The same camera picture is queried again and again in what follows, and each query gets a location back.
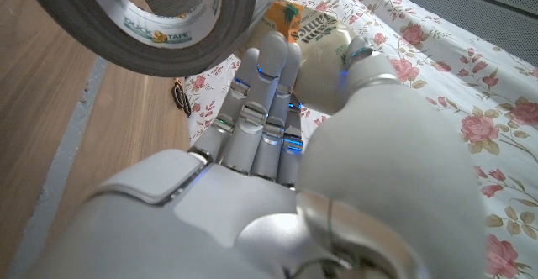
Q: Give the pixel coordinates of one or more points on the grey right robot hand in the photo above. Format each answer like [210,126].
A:
[210,212]

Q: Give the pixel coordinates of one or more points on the floral backdrop cloth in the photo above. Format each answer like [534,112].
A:
[462,102]

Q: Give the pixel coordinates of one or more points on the grey duct tape roll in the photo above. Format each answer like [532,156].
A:
[84,31]

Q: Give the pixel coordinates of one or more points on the yellow snack packet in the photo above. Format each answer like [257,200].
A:
[319,60]

